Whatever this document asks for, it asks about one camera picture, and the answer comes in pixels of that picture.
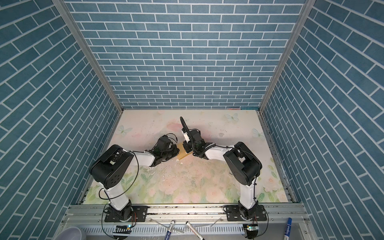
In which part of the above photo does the yellow envelope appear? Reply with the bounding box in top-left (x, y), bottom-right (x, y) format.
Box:
top-left (176, 143), bottom-right (193, 161)

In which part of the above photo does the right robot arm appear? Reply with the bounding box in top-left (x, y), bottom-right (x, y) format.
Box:
top-left (182, 127), bottom-right (262, 220)

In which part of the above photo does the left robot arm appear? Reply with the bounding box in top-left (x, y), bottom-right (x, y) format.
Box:
top-left (89, 134), bottom-right (180, 222)

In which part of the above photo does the black white marker pen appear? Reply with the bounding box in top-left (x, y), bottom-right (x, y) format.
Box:
top-left (186, 222), bottom-right (205, 240)

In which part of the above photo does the blue marker pen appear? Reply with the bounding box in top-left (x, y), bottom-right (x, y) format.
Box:
top-left (164, 221), bottom-right (175, 240)

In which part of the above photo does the blue marker right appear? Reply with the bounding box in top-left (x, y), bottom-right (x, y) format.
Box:
top-left (284, 218), bottom-right (292, 240)

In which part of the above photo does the white bowl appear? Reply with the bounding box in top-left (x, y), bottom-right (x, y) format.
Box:
top-left (55, 227), bottom-right (86, 240)

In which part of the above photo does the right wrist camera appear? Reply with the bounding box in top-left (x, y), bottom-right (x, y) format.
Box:
top-left (182, 128), bottom-right (191, 143)

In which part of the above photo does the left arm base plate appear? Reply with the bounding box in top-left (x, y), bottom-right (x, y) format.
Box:
top-left (103, 205), bottom-right (148, 223)

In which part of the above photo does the aluminium rail frame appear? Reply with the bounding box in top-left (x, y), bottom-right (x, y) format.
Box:
top-left (54, 203), bottom-right (317, 240)

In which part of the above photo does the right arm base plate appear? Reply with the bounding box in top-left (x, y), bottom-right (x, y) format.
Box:
top-left (223, 204), bottom-right (268, 222)

